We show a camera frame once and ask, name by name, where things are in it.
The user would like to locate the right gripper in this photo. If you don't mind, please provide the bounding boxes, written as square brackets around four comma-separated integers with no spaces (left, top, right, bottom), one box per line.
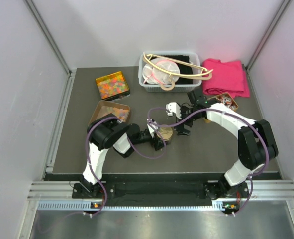
[174,106,202,136]

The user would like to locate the white round lid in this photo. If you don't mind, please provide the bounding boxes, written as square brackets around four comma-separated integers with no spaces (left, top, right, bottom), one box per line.
[159,127,174,135]

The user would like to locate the gold tin pastel gummies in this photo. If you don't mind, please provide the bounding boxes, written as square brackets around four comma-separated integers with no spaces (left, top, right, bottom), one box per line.
[89,100,131,124]

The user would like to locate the clear round container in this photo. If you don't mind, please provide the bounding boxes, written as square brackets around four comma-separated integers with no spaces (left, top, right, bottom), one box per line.
[158,134,173,145]

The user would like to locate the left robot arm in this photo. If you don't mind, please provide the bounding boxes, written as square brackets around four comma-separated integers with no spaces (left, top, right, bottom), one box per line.
[80,114,167,198]

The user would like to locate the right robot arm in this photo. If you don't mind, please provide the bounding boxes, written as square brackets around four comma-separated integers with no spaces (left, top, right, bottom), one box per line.
[166,90,279,199]

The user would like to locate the gold tin wrapped candies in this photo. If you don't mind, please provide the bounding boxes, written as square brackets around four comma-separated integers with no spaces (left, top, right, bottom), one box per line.
[208,92,239,111]

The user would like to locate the grey plastic basket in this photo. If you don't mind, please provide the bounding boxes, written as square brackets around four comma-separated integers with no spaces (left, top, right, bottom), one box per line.
[138,52,202,93]

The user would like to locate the wooden clothes hanger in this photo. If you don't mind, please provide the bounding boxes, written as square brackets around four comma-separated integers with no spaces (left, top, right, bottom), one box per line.
[142,52,213,91]

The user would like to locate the round white mesh bag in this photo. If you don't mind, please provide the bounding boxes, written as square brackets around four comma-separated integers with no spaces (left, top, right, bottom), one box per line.
[142,58,180,85]

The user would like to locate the black cloth in basket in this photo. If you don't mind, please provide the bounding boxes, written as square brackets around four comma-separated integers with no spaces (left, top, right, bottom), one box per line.
[160,55,193,75]

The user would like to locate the pink cloth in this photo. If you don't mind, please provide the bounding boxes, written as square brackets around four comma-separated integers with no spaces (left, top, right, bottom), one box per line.
[202,58,250,98]

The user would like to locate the gold tin colourful gummies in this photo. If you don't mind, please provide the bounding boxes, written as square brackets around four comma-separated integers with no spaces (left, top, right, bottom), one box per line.
[96,71,130,101]

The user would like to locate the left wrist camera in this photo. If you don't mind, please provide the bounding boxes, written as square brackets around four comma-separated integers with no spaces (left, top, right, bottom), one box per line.
[147,119,159,138]

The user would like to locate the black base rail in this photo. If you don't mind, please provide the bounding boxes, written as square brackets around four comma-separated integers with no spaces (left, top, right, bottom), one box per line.
[72,173,249,207]

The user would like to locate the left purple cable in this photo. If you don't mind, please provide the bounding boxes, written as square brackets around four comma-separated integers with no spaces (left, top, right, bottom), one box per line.
[36,116,167,232]

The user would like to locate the purple cable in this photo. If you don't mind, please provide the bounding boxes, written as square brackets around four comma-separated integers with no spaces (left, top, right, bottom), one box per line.
[36,116,167,232]
[146,107,271,216]

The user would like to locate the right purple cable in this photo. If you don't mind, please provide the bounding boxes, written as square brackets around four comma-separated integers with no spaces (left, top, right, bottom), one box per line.
[146,107,271,216]

